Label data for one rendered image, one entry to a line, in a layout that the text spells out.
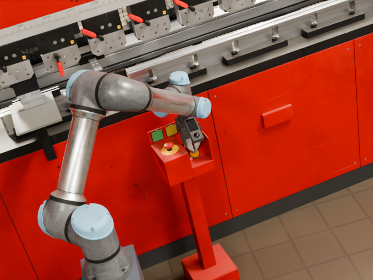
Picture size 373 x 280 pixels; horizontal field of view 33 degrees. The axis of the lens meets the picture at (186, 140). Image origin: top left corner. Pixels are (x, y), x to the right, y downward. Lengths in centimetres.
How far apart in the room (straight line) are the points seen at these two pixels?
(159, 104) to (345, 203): 155
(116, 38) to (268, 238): 124
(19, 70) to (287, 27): 121
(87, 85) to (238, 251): 145
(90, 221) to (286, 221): 155
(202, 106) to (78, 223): 62
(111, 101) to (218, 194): 125
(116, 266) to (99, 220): 17
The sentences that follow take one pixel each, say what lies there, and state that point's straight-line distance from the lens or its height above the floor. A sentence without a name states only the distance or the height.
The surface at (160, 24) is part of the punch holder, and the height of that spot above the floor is 114.
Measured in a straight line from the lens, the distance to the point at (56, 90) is 270.
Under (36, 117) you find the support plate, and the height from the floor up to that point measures 100.
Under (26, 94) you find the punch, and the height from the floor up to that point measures 102.
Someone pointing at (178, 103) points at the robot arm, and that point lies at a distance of 210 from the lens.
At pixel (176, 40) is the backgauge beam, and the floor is 93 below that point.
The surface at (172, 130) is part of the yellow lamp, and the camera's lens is 256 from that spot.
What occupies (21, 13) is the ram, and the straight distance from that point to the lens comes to 255.
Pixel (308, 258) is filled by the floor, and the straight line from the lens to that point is 304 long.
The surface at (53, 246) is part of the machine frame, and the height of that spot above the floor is 33.
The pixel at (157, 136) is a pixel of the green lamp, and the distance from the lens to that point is 254.
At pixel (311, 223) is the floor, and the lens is 322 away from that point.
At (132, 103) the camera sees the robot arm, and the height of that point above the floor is 123.
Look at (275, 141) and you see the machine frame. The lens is 302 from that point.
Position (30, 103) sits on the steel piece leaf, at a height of 102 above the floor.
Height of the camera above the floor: 213
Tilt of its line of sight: 32 degrees down
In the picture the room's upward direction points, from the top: 13 degrees counter-clockwise
